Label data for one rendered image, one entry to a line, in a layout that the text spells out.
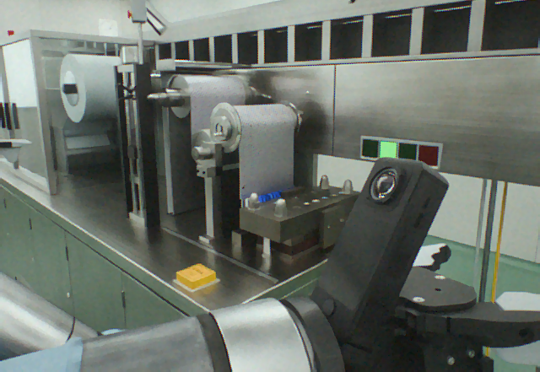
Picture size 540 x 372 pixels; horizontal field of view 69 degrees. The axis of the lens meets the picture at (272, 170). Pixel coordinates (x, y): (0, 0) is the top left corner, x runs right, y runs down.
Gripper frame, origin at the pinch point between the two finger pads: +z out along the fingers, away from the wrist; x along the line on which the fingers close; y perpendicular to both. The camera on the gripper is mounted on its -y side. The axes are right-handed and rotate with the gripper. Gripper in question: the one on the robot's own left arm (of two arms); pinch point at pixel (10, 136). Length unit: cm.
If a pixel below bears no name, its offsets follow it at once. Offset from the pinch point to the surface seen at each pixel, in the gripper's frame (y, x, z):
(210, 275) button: 23, 64, -4
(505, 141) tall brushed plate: -18, 126, 21
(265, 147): -4, 64, 31
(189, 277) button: 23, 60, -7
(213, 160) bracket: 1, 51, 22
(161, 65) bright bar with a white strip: -23.8, 23.3, 36.3
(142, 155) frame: 5.4, 24.4, 26.0
